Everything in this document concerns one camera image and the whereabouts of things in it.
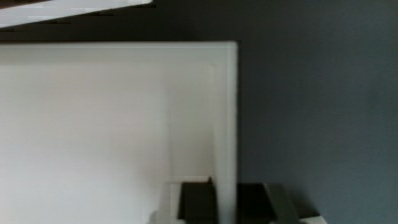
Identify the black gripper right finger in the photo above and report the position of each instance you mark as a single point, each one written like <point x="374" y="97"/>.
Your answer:
<point x="266" y="206"/>

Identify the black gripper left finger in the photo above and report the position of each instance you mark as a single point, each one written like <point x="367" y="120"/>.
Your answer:
<point x="198" y="203"/>

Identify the white drawer cabinet frame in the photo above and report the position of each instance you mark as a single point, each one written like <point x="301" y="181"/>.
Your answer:
<point x="118" y="128"/>

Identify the white front border rail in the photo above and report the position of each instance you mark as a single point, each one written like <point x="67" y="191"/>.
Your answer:
<point x="53" y="9"/>

